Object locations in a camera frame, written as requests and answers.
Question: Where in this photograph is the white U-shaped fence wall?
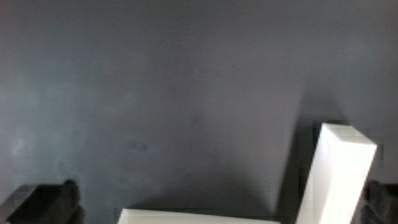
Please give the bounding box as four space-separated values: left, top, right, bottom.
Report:
117 123 377 224

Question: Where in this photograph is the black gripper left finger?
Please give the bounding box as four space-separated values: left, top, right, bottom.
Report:
0 180 85 224

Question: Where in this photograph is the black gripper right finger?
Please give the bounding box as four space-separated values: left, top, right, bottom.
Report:
361 181 398 224

